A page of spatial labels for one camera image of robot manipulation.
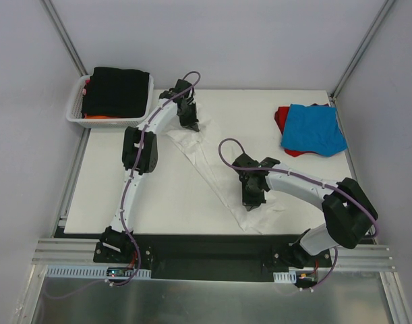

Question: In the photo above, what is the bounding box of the white t shirt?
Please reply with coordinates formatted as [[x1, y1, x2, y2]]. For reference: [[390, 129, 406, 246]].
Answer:
[[164, 107, 285, 234]]

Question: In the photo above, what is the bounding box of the red t shirt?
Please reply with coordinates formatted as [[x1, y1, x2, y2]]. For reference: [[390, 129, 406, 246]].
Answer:
[[273, 103, 331, 159]]

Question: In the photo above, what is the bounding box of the blue t shirt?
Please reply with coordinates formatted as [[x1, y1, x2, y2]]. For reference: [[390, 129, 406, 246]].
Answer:
[[280, 103, 348, 157]]

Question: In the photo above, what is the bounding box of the white plastic basket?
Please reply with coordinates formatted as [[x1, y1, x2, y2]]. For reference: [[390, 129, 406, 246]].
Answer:
[[65, 75, 154, 129]]

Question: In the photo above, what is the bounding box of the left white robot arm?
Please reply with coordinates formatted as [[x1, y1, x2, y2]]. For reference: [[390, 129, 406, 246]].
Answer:
[[100, 77, 199, 263]]

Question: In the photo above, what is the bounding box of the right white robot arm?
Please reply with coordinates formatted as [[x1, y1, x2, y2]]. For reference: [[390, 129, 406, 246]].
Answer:
[[231, 153, 378, 269]]

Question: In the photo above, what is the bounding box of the black t shirt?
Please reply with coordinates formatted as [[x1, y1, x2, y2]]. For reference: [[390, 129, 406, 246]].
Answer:
[[82, 67, 150, 118]]

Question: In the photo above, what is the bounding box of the pink t shirt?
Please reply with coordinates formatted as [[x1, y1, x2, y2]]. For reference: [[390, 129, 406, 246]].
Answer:
[[82, 78, 90, 96]]

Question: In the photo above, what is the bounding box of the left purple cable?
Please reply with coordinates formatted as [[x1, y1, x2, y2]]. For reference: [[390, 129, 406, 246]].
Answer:
[[43, 70, 203, 300]]

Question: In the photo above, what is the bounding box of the purple cable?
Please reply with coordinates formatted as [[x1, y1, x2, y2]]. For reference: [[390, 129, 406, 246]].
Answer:
[[43, 70, 203, 300], [218, 137, 382, 294]]

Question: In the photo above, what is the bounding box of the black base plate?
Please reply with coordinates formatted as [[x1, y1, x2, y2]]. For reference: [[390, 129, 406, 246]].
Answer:
[[93, 229, 332, 282]]

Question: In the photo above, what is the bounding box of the right white cable duct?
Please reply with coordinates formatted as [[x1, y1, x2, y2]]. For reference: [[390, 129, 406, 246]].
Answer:
[[273, 271, 297, 284]]

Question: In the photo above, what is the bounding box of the white cable duct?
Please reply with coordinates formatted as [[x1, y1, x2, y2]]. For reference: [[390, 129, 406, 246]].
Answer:
[[273, 271, 297, 284], [46, 265, 135, 281]]

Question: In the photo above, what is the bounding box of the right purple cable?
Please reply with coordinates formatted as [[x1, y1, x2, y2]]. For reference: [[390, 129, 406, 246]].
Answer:
[[218, 137, 382, 294]]

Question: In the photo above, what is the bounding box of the aluminium rail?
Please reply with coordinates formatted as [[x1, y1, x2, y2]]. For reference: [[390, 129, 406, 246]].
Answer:
[[31, 238, 396, 272]]

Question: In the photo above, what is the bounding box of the left white cable duct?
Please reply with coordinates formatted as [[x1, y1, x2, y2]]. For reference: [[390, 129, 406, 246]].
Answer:
[[46, 265, 135, 281]]

